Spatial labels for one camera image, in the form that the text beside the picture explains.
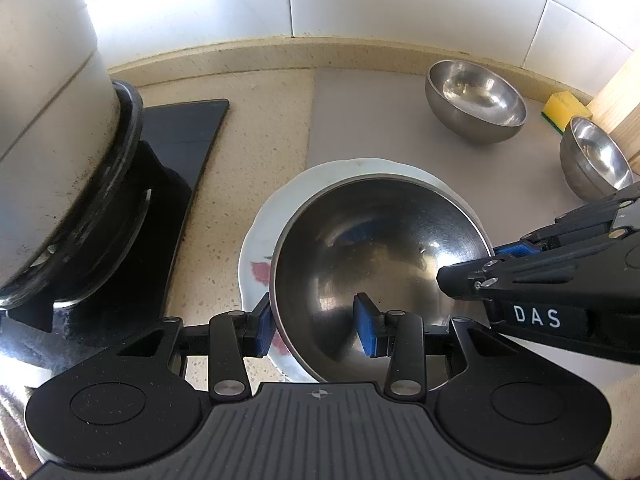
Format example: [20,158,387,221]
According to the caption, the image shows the wooden knife block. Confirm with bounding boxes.
[590,55,640,173]

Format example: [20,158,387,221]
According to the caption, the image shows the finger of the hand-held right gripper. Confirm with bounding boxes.
[492,187,640,260]
[437,230,640,306]

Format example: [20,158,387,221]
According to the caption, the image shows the grey counter mat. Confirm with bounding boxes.
[304,66,618,261]

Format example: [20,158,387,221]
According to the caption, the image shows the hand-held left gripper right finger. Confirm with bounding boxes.
[352,292,521,403]

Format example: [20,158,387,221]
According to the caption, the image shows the black glass gas stove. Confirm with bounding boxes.
[0,80,231,396]

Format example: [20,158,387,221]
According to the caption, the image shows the silver pressure cooker pot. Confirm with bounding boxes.
[0,0,121,306]

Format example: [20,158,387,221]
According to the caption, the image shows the stainless steel bowl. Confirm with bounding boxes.
[425,59,528,145]
[559,116,636,201]
[269,176,496,393]

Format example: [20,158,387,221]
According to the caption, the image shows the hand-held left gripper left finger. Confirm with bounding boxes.
[117,292,275,403]

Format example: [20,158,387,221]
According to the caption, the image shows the yellow sponge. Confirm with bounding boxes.
[542,91,593,136]

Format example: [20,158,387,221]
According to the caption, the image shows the small white floral plate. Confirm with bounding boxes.
[237,158,488,383]

